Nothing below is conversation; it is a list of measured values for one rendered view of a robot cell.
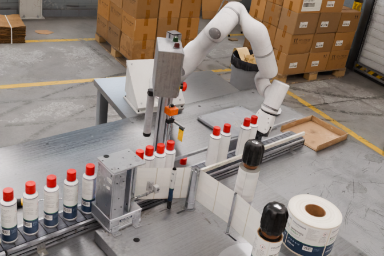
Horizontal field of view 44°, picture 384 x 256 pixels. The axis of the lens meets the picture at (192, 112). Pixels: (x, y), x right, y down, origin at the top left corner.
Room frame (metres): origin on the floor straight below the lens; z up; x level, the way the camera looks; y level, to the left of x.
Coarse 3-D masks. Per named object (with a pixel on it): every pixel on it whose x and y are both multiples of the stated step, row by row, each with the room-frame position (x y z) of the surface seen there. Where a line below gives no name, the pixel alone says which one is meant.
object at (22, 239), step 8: (280, 136) 2.31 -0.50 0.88; (288, 136) 2.33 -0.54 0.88; (264, 144) 2.19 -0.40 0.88; (232, 152) 2.06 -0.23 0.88; (264, 152) 2.11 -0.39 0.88; (240, 160) 1.99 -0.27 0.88; (200, 168) 1.86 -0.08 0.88; (216, 168) 1.89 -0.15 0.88; (136, 200) 1.55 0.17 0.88; (80, 208) 1.45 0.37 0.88; (80, 216) 1.41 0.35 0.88; (88, 216) 1.41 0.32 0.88; (40, 224) 1.33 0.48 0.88; (64, 224) 1.35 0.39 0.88; (72, 224) 1.35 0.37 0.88; (40, 232) 1.29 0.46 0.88; (48, 232) 1.29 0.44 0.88; (24, 240) 1.24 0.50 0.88; (32, 240) 1.25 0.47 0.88; (8, 248) 1.19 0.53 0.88
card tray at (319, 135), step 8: (296, 120) 2.57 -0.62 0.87; (304, 120) 2.63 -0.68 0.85; (312, 120) 2.67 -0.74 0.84; (320, 120) 2.64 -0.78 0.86; (288, 128) 2.52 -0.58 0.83; (296, 128) 2.54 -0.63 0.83; (304, 128) 2.55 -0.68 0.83; (312, 128) 2.57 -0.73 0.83; (320, 128) 2.59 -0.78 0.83; (328, 128) 2.59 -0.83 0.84; (336, 128) 2.56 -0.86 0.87; (304, 136) 2.45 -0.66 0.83; (312, 136) 2.47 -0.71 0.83; (320, 136) 2.48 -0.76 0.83; (328, 136) 2.50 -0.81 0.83; (336, 136) 2.51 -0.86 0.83; (344, 136) 2.48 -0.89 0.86; (304, 144) 2.35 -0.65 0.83; (312, 144) 2.37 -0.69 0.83; (320, 144) 2.38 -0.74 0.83; (328, 144) 2.36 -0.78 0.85
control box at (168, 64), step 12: (156, 48) 1.80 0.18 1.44; (168, 48) 1.72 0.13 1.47; (180, 48) 1.75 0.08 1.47; (156, 60) 1.73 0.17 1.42; (168, 60) 1.69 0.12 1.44; (180, 60) 1.69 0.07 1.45; (156, 72) 1.68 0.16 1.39; (168, 72) 1.69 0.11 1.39; (180, 72) 1.70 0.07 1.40; (156, 84) 1.68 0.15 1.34; (168, 84) 1.69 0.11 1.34; (180, 84) 1.70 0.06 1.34; (156, 96) 1.68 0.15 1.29; (168, 96) 1.69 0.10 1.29
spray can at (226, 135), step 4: (224, 124) 1.94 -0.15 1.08; (228, 124) 1.95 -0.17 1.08; (224, 128) 1.93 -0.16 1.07; (228, 128) 1.93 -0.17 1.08; (224, 132) 1.93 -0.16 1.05; (228, 132) 1.93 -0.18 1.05; (224, 136) 1.92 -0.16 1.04; (228, 136) 1.92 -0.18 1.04; (224, 140) 1.92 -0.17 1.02; (228, 140) 1.92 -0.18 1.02; (220, 144) 1.92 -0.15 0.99; (224, 144) 1.92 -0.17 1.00; (228, 144) 1.92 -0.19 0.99; (220, 148) 1.92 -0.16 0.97; (224, 148) 1.92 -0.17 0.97; (228, 148) 1.93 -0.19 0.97; (220, 152) 1.92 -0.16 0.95; (224, 152) 1.92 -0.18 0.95; (220, 156) 1.92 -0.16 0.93; (224, 156) 1.92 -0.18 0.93; (220, 160) 1.92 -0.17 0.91
